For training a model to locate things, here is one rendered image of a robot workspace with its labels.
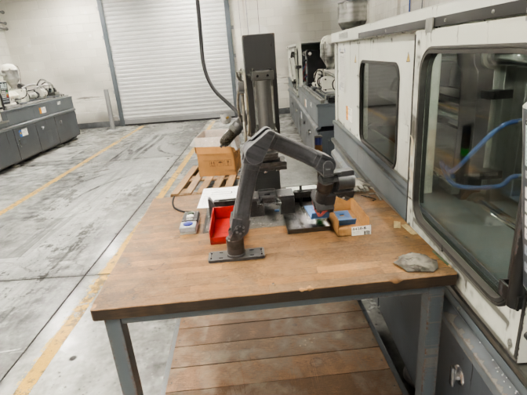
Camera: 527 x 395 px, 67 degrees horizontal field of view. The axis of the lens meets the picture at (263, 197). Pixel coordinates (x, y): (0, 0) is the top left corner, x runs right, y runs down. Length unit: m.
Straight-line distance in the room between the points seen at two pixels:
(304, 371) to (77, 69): 10.72
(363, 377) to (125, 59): 10.30
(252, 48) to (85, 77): 10.25
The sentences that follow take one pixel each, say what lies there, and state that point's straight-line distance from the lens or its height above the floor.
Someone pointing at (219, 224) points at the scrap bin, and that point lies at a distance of 1.71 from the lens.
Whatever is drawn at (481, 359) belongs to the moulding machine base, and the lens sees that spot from 1.39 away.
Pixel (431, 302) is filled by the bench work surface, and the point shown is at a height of 0.79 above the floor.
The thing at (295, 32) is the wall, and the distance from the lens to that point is 10.91.
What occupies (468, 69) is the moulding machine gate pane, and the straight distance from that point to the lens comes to 1.32.
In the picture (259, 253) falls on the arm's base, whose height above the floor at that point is 0.91.
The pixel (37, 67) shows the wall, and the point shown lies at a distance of 12.33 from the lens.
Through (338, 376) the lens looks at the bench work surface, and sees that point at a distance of 1.95.
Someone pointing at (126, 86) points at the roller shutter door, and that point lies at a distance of 11.41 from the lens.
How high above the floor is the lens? 1.58
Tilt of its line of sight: 20 degrees down
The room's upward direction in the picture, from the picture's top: 5 degrees counter-clockwise
